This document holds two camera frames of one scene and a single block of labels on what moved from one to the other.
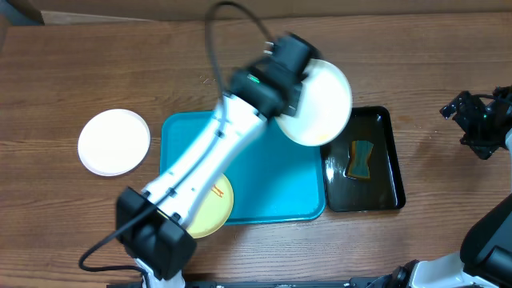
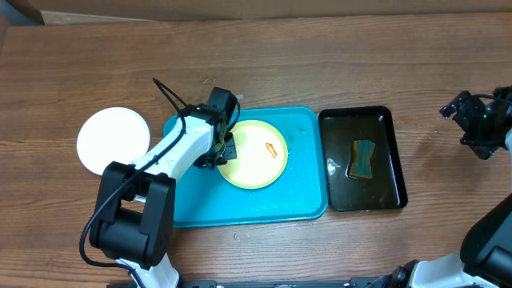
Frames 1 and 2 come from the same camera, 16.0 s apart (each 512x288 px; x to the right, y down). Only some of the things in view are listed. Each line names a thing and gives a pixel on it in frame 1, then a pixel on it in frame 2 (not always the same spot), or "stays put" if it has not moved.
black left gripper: x=293 y=99 to x=230 y=154
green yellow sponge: x=358 y=166 stays put
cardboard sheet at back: x=87 y=11 stays put
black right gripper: x=488 y=148 stays put
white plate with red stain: x=114 y=142 stays put
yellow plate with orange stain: x=211 y=212 to x=262 y=155
